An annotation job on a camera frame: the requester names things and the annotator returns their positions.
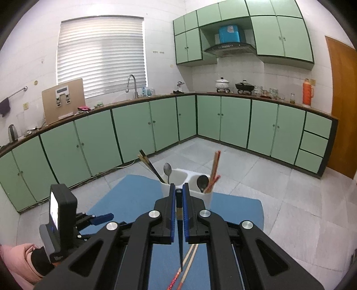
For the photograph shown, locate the black chopstick with label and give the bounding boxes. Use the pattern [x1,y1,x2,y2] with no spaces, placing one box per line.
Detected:
[175,189,183,267]

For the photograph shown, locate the metal spoon in holder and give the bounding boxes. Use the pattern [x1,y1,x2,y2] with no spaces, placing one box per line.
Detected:
[163,163,172,184]

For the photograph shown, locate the blue felt table mat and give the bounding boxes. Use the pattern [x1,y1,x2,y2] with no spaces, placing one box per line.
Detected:
[79,175,263,289]

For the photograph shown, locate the white utensil holder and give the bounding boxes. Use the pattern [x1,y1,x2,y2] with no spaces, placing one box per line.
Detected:
[161,169,212,209]

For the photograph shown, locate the red-patterned bamboo chopstick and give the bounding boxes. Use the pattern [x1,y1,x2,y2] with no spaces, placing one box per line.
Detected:
[167,245,194,290]

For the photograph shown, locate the chrome kitchen faucet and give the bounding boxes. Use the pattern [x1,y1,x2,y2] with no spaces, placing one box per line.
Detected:
[125,74,139,99]

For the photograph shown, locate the orange thermos flask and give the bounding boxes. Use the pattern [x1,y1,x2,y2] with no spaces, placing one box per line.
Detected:
[303,79,314,106]

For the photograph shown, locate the orange-ended bamboo chopstick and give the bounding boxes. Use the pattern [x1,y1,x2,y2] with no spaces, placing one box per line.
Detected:
[177,244,199,290]

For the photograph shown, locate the blue box above hood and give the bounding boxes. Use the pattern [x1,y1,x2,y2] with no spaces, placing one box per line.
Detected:
[218,24,240,44]

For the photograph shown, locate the steel kettle on counter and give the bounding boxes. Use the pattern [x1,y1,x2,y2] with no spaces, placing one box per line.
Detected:
[8,124,18,143]

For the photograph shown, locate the bamboo chopstick in holder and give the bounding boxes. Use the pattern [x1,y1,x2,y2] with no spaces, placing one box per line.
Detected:
[137,154,165,184]

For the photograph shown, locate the red chopstick in holder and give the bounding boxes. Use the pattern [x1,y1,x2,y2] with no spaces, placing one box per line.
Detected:
[205,175,221,193]

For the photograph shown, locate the red-topped bamboo chopstick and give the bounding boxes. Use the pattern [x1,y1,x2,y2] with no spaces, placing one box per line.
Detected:
[209,150,221,182]

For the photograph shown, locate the pink sleeve forearm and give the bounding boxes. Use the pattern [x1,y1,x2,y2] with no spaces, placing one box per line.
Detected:
[1,243,54,289]

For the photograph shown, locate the black spoon in holder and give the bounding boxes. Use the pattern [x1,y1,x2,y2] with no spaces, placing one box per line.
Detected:
[196,175,209,193]

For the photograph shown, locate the white window blind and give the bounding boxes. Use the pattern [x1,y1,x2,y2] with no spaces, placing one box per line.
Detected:
[56,16,147,98]

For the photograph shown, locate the brown wooden door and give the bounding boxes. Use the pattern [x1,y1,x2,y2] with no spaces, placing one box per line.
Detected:
[326,36,356,179]

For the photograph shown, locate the black chopstick in holder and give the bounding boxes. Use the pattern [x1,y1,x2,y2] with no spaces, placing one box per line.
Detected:
[139,149,168,184]

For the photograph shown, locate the green kitchen cabinets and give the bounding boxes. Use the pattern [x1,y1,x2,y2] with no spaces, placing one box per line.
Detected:
[173,1,314,70]
[1,94,338,211]

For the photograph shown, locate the green lower kitchen cabinets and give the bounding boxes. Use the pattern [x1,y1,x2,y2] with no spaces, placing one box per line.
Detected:
[1,94,338,211]

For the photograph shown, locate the black range hood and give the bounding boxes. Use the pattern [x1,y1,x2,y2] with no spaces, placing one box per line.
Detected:
[205,42,257,57]

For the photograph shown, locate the brown cardboard board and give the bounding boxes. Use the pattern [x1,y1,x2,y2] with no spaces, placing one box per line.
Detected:
[42,79,85,124]

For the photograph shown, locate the green upper kitchen cabinets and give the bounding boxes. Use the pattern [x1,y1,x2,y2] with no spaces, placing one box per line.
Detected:
[173,1,314,70]

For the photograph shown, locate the black wok with lid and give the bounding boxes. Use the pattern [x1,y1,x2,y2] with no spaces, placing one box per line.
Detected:
[235,79,255,95]

